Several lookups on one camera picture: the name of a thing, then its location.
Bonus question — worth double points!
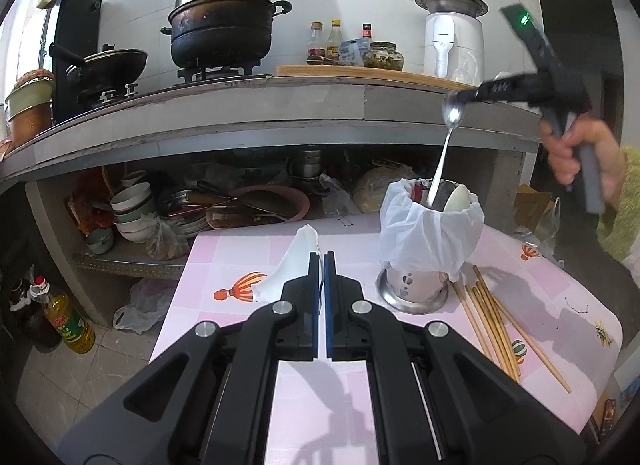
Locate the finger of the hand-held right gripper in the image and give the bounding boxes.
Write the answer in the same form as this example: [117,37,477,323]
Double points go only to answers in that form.
[446,71,538,106]

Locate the stack of white bowls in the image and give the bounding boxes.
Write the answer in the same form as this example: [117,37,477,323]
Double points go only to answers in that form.
[109,182,161,246]

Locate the yellowish filled plastic bag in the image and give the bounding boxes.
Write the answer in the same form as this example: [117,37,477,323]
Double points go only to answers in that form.
[352,165,416,213]

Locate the white ceramic soup spoon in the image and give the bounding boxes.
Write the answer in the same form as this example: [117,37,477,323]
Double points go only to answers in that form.
[444,184,472,212]
[252,225,321,303]

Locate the metal spoon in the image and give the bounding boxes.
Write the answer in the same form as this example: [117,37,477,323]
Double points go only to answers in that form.
[427,90,468,208]
[430,182,458,210]

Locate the red label sauce bottle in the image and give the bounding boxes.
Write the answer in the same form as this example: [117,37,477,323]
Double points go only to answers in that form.
[307,21,325,60]

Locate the concrete kitchen counter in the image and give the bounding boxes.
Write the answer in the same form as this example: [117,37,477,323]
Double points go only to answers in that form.
[0,74,543,186]

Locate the pile of wooden chopsticks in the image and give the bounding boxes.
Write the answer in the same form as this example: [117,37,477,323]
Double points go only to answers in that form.
[451,265,573,394]

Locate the cooking oil bottle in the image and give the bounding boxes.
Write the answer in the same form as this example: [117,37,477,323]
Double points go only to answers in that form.
[31,277,96,356]

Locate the large black pot steel lid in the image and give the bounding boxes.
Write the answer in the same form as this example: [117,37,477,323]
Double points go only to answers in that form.
[160,0,293,70]

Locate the metal basin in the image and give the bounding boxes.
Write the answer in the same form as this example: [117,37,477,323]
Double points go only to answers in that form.
[414,0,488,16]

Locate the clear plastic bag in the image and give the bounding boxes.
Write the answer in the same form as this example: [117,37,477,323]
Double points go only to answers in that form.
[320,175,361,218]

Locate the black gas stove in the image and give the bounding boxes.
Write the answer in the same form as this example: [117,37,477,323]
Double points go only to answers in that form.
[75,65,273,106]

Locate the person's right hand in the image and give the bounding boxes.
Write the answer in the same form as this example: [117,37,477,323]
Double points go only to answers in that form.
[539,117,628,206]

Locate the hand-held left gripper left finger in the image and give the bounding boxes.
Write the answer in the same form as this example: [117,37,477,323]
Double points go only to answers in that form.
[57,251,323,465]

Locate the cardboard box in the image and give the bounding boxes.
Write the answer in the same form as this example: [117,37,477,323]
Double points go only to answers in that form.
[515,184,561,241]

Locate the stacked steel pots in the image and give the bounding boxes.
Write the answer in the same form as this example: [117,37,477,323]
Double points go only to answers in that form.
[290,147,323,178]

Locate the stacked cream and orange pots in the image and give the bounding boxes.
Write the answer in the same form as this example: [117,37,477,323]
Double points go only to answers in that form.
[4,69,56,148]

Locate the steel utensil holder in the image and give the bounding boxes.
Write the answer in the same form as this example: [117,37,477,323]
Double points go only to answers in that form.
[376,265,450,316]

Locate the black wok with lid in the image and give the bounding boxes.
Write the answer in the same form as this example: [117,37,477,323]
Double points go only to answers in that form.
[49,43,149,90]

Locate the translucent plastic bag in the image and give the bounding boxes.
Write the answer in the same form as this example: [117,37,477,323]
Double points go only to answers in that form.
[112,277,176,336]

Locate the yellow cap sauce bottle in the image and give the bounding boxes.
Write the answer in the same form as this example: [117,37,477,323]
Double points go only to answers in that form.
[326,19,343,60]

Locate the white countertop appliance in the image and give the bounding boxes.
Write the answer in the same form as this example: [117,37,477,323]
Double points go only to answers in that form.
[423,12,485,83]

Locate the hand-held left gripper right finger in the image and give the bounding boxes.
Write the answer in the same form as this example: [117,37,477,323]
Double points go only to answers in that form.
[324,251,588,465]

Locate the perforated metal shelf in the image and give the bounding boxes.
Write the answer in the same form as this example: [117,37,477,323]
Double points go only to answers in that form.
[72,245,193,281]

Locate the dark glass jar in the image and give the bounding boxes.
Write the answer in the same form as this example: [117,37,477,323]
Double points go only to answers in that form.
[10,277,61,348]

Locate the glass pickle jar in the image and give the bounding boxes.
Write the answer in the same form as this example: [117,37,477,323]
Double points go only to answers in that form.
[362,41,405,70]

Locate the pink plastic basin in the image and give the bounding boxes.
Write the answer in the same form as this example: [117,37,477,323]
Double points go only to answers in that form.
[227,185,311,220]

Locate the wooden cutting board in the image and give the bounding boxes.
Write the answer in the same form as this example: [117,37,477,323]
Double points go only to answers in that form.
[276,64,483,90]

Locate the black kitchen appliance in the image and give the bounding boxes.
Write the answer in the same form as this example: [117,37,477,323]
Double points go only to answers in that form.
[47,0,103,123]

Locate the plastic bag with food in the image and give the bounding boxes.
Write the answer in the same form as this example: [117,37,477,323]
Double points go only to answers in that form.
[145,215,193,262]

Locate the teal bowl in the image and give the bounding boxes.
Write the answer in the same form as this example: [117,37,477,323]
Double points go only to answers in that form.
[85,227,115,253]

